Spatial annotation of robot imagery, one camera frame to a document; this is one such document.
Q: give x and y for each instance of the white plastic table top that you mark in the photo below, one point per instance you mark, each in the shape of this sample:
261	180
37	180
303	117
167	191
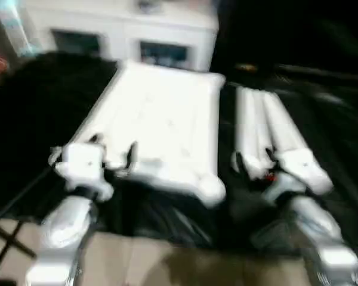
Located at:
161	119

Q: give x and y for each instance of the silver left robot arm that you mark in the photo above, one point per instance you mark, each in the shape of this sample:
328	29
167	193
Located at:
62	238

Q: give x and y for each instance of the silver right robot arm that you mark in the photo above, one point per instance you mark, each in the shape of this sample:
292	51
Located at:
322	238

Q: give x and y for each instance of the black plastic mat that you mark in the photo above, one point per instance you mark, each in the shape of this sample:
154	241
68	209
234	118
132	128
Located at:
36	107

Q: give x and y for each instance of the small yellow label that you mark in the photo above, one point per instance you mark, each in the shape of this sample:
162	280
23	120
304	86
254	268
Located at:
246	67

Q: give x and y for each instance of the white cabinet with glass doors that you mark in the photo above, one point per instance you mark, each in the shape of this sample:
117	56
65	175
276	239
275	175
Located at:
119	24

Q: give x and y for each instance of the pale blue plastic sheet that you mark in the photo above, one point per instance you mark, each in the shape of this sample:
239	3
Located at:
12	24

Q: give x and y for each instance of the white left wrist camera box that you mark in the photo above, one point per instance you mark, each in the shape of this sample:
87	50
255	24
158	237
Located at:
83	167

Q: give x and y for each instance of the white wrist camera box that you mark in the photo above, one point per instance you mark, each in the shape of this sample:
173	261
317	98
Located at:
83	167
304	170

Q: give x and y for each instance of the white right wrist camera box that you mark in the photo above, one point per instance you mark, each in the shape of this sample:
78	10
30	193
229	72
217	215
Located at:
304	170

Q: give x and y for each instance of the black horizontal rail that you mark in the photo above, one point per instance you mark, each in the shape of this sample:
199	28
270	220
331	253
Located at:
322	76

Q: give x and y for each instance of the black metal table frame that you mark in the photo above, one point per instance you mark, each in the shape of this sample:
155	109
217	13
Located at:
12	241

